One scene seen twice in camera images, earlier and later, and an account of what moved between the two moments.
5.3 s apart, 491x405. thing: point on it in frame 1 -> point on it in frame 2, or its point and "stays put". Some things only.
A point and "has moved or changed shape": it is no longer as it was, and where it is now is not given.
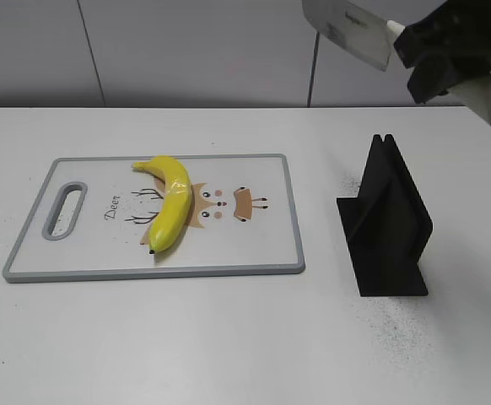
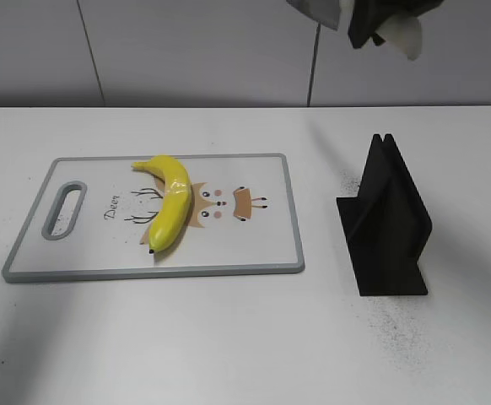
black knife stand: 386,226 stays put
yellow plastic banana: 177,185 stays put
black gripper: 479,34 -> 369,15
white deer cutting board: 91,218 stays put
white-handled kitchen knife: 370,38 has moved or changed shape
